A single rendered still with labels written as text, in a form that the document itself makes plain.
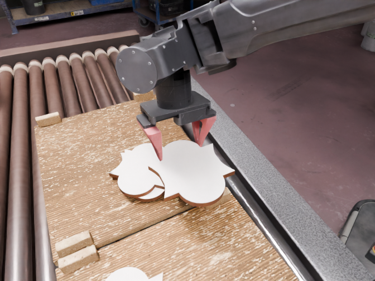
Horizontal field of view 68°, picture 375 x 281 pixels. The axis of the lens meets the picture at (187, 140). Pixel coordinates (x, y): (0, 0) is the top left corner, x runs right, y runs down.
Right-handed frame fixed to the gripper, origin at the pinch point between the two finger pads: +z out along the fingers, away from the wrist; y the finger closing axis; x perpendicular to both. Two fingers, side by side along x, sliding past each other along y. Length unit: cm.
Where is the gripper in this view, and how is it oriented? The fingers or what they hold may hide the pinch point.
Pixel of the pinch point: (179, 149)
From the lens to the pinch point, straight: 49.4
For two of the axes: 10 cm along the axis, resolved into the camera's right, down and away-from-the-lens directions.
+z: 0.7, 8.6, 5.1
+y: 9.0, -2.8, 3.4
